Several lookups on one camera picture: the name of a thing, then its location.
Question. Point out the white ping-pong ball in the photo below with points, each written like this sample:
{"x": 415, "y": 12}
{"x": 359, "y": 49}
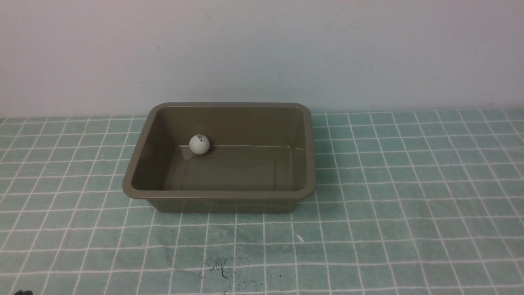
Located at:
{"x": 199, "y": 144}

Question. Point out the olive brown plastic bin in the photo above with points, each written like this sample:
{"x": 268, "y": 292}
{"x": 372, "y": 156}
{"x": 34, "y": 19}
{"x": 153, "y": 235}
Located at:
{"x": 261, "y": 158}

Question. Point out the green grid tablecloth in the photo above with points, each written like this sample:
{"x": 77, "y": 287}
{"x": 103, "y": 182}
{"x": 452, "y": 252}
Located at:
{"x": 406, "y": 203}

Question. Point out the black object at corner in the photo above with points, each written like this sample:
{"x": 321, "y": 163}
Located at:
{"x": 24, "y": 292}

